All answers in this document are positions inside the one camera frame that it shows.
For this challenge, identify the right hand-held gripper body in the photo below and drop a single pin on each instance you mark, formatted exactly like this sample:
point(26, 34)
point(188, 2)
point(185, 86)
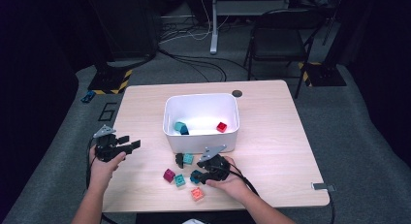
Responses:
point(218, 169)

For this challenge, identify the person's left hand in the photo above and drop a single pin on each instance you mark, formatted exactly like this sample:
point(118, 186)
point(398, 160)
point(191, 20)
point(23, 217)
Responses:
point(101, 174)

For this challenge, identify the grey metal table bracket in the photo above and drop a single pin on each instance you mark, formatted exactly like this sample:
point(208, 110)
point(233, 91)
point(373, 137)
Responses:
point(321, 186)

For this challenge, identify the person's white shirt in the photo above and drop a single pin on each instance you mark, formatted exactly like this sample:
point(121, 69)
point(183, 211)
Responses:
point(194, 221)

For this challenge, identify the red toy block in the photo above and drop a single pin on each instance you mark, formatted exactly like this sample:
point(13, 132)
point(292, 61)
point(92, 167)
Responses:
point(221, 127)

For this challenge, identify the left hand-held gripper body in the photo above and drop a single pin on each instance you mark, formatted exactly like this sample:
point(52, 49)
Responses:
point(108, 149)

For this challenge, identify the white plastic bin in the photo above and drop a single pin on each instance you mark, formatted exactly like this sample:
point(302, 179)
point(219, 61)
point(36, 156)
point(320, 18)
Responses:
point(200, 143)

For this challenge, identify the black folding chair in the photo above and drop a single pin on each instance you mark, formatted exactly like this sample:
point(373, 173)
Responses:
point(278, 43)

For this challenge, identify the orange toy block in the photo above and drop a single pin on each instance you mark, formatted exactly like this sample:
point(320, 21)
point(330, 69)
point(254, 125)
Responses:
point(197, 194)

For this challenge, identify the light blue toy block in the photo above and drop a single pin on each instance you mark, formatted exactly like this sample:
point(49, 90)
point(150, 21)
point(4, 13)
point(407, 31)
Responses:
point(179, 125)

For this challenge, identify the magenta toy block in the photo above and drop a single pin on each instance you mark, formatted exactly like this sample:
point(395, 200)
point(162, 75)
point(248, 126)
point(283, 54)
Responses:
point(169, 175)

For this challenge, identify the pale teal toy block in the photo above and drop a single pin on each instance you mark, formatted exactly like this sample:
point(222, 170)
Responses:
point(188, 159)

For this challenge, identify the black yellow striped stand base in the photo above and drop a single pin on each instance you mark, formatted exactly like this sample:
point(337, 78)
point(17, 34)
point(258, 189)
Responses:
point(323, 76)
point(106, 80)

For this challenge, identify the small blue floor object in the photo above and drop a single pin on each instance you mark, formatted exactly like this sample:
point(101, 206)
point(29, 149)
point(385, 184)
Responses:
point(88, 96)

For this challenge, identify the person's right hand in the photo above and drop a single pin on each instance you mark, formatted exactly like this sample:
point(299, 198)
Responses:
point(232, 185)

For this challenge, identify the white desk frame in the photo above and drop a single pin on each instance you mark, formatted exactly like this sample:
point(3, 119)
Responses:
point(214, 30)

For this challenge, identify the large dark panel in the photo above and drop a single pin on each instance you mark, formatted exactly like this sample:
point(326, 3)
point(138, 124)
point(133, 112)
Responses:
point(129, 26)

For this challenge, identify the black toy block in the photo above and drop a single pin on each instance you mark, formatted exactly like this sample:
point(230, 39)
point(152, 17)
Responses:
point(179, 160)

